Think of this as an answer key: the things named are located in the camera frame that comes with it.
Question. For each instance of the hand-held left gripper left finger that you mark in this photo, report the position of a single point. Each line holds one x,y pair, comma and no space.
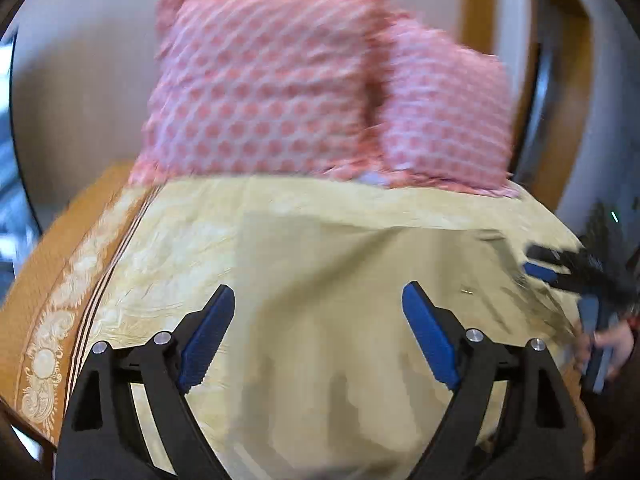
210,332

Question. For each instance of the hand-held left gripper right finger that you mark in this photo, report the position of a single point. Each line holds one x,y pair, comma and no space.
430,332

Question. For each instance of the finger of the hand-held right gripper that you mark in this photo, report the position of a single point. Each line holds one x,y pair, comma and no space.
547,253
540,271

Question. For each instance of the person's right hand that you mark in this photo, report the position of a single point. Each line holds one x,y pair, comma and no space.
619,345

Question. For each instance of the yellow patterned bed sheet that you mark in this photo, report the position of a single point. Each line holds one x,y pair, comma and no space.
165,260

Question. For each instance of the small pink patterned pillow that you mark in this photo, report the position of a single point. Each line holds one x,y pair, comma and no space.
445,120

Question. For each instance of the window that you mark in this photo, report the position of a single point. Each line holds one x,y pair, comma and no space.
12,170

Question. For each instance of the large pink patterned pillow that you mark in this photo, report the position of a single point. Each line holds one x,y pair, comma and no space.
260,80

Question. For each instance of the wooden door frame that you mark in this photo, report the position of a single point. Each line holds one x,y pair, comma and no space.
505,20

